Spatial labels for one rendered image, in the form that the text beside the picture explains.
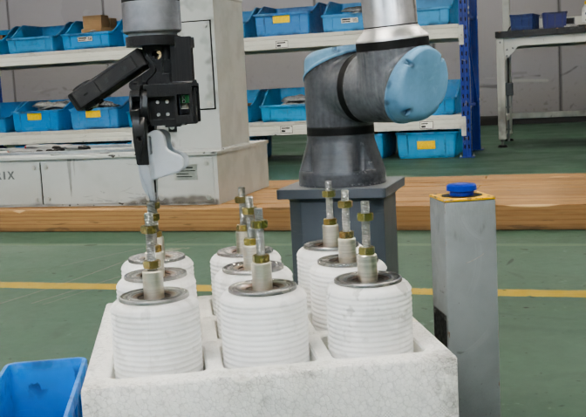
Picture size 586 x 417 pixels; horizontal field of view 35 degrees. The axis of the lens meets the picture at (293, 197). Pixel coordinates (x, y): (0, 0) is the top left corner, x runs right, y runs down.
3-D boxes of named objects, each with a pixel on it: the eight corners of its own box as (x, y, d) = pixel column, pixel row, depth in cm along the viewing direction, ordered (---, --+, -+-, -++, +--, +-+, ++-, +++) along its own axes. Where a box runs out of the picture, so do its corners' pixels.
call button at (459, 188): (442, 198, 126) (442, 182, 125) (471, 195, 126) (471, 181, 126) (452, 201, 122) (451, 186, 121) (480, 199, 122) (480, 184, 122)
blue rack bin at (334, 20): (341, 36, 619) (339, 3, 617) (397, 32, 607) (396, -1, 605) (319, 33, 572) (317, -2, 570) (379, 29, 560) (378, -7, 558)
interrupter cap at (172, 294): (185, 306, 97) (185, 299, 97) (112, 310, 97) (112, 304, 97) (193, 290, 104) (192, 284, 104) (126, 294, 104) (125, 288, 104)
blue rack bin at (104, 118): (103, 126, 678) (100, 97, 675) (151, 124, 667) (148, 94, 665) (68, 130, 630) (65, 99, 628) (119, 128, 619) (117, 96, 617)
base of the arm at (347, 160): (312, 179, 170) (310, 125, 169) (393, 177, 166) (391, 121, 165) (288, 188, 156) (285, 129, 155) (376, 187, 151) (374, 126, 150)
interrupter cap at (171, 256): (193, 256, 126) (193, 250, 126) (173, 266, 119) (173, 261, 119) (140, 256, 128) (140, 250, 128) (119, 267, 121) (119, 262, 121)
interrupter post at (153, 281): (164, 302, 99) (161, 271, 99) (141, 303, 99) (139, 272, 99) (166, 297, 102) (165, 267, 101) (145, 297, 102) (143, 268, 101)
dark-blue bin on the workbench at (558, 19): (541, 30, 634) (541, 15, 632) (566, 30, 630) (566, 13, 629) (542, 30, 611) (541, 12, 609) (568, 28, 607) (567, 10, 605)
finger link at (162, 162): (185, 201, 119) (180, 128, 118) (139, 202, 119) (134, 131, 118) (188, 198, 122) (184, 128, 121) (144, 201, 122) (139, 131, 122)
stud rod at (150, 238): (149, 283, 99) (145, 214, 99) (147, 282, 100) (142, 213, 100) (159, 282, 100) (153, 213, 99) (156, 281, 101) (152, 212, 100)
